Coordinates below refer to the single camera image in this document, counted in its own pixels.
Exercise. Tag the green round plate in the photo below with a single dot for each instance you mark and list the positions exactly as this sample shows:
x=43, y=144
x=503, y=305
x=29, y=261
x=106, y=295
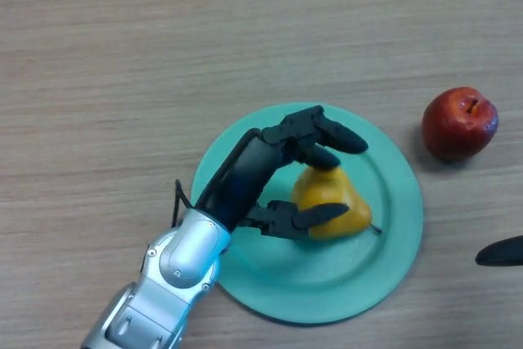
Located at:
x=286, y=279

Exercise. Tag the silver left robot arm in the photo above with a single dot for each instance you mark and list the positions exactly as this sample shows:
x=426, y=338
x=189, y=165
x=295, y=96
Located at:
x=180, y=255

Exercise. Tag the red apple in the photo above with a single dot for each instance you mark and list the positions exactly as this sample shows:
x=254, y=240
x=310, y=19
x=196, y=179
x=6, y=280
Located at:
x=457, y=128

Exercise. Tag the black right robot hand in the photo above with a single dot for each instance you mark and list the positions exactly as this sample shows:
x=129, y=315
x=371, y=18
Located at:
x=502, y=253

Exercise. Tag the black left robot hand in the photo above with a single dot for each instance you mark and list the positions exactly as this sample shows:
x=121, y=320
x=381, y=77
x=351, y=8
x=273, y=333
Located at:
x=245, y=173

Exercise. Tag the yellow pear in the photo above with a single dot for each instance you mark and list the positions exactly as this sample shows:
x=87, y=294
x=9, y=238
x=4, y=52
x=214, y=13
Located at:
x=327, y=187

